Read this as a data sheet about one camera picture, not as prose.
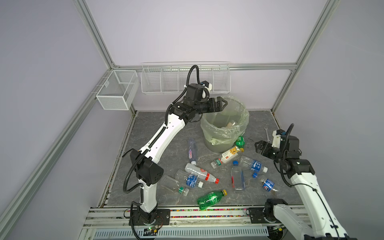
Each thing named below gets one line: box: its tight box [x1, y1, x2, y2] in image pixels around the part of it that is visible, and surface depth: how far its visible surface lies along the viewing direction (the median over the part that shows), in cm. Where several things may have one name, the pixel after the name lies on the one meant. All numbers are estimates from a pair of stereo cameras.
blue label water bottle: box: [239, 155, 268, 173], surface depth 88 cm
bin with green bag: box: [200, 95, 250, 154], surface depth 84 cm
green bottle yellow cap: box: [197, 189, 228, 211], surface depth 76 cm
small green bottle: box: [235, 135, 246, 148], surface depth 99 cm
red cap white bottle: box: [184, 163, 220, 184], surface depth 86 cm
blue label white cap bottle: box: [175, 169, 204, 189], surface depth 82 cm
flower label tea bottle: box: [210, 145, 241, 169], surface depth 91 cm
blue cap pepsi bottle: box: [252, 172, 279, 193], surface depth 81 cm
